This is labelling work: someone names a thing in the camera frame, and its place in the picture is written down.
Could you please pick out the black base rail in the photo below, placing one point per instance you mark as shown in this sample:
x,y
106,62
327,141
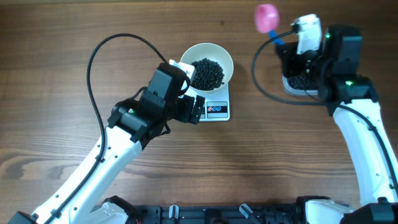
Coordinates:
x,y
224,214

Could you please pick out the clear plastic container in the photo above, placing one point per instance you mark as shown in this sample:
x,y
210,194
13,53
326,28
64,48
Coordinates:
x,y
293,92

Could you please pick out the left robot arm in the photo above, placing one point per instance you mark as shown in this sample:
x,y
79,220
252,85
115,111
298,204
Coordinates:
x,y
132,124

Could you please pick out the white bowl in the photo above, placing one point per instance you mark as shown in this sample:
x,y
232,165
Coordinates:
x,y
214,53

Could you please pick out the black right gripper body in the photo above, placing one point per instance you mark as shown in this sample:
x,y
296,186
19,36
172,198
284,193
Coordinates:
x,y
288,54

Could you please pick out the white kitchen scale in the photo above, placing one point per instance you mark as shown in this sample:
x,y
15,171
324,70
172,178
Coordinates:
x,y
216,107

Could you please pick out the black beans in bowl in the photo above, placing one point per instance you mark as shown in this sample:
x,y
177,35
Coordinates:
x,y
208,75

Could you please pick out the black beans in container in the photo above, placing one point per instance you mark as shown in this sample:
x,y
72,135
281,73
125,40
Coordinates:
x,y
301,82

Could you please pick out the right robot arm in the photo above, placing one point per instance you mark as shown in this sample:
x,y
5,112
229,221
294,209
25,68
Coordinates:
x,y
332,60

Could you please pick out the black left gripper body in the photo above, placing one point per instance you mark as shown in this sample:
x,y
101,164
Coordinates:
x,y
189,109

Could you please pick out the pink scoop with blue handle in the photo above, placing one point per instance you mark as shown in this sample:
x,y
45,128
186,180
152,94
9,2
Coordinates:
x,y
266,19

